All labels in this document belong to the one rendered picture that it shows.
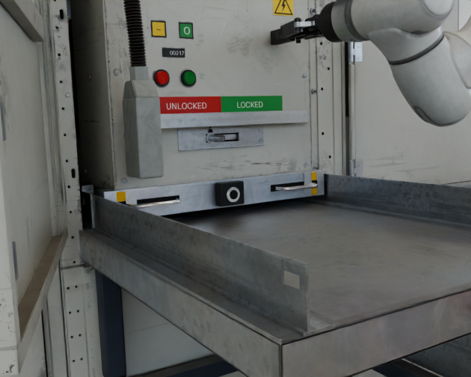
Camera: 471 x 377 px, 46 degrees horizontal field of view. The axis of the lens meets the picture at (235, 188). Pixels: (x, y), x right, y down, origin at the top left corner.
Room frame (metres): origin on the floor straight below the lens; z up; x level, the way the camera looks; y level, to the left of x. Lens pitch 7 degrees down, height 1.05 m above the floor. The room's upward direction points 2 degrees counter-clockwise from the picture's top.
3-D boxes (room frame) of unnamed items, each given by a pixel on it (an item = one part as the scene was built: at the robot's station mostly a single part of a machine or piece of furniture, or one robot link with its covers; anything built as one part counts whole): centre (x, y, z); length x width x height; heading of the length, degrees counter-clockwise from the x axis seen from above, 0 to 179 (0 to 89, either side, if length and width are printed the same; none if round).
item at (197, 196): (1.20, 0.03, 0.89); 0.54 x 0.05 x 0.06; 121
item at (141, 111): (1.02, 0.17, 1.04); 0.08 x 0.05 x 0.17; 31
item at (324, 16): (1.09, -0.19, 1.23); 0.09 x 0.08 x 0.07; 31
